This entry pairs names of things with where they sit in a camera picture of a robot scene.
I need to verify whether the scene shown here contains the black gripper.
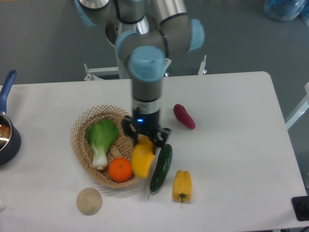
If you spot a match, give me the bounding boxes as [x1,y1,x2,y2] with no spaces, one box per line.
[121,106,171,154]

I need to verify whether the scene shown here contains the yellow mango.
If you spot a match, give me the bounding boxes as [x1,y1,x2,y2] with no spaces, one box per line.
[131,136,155,178]

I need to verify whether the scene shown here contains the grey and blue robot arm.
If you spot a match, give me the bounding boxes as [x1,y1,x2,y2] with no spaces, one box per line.
[75,0,205,148]

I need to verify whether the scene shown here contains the woven wicker basket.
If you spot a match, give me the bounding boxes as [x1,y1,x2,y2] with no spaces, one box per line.
[70,105,139,188]

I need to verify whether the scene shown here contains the green cucumber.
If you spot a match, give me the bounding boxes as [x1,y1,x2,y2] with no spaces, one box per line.
[147,144,173,199]

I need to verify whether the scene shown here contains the purple sweet potato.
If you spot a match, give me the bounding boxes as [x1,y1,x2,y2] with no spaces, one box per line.
[173,104,196,130]

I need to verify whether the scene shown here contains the green bok choy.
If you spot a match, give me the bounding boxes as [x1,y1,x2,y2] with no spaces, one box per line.
[85,118,119,171]

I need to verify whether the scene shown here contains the orange fruit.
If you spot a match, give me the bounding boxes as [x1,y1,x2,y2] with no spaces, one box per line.
[108,157,133,183]

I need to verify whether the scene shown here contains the yellow bell pepper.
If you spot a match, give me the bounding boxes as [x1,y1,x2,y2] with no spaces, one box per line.
[172,170,192,203]

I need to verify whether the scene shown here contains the beige steamed bun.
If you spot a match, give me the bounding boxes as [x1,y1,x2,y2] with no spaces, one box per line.
[76,188,102,216]

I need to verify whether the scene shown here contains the blue saucepan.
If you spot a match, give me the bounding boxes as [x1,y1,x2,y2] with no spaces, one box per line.
[0,70,21,165]

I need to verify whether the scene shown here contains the black device at table edge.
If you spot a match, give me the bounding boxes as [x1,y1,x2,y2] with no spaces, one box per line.
[291,196,309,221]

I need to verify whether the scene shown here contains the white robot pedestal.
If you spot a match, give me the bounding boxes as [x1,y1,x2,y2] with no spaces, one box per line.
[83,14,208,82]

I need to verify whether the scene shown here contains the white metal frame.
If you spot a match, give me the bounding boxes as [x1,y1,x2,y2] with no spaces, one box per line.
[285,83,309,130]

